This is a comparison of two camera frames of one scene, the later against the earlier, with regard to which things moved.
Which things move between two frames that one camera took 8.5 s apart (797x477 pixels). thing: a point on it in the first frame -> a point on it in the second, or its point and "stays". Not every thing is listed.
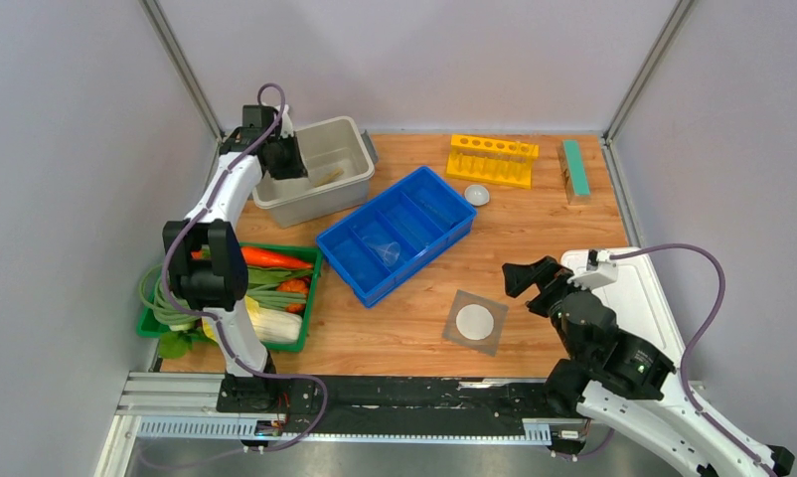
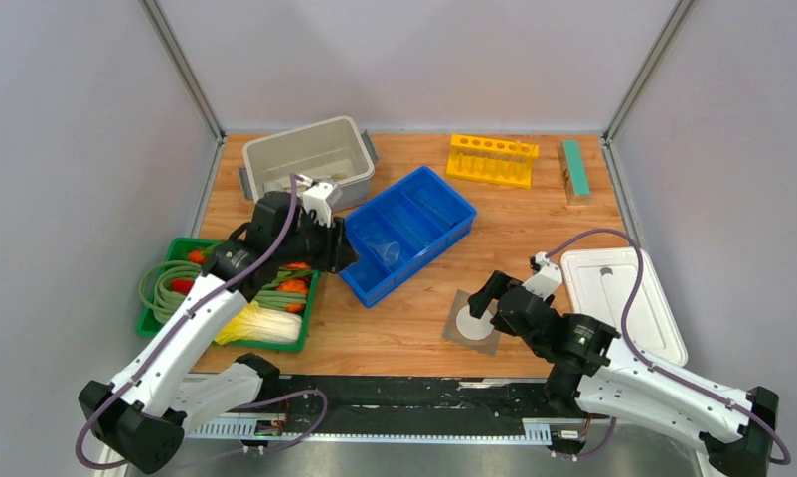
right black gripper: [518, 277] -> [496, 283]
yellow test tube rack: [501, 161] stays
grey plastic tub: [340, 161] stays
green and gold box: [573, 172] stays
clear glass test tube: [521, 161] stays
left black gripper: [297, 169] -> [337, 252]
